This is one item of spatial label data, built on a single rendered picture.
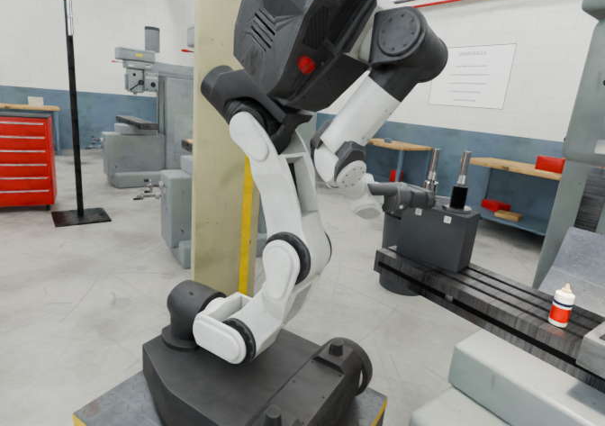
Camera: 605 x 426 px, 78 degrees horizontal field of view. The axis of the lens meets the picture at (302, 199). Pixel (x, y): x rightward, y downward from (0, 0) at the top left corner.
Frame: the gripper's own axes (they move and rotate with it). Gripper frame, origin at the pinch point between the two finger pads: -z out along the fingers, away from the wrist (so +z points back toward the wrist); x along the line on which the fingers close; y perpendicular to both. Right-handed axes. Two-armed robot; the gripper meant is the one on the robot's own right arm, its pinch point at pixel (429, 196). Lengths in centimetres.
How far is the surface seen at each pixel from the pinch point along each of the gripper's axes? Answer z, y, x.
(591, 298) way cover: -43, 25, -29
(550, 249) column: -50, 18, -9
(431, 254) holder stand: -5.2, 20.1, 0.2
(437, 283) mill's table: 0.2, 24.9, -9.8
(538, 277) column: -50, 29, -8
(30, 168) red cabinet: 194, 66, 367
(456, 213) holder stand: -8.8, 4.7, -3.2
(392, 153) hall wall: -318, 49, 462
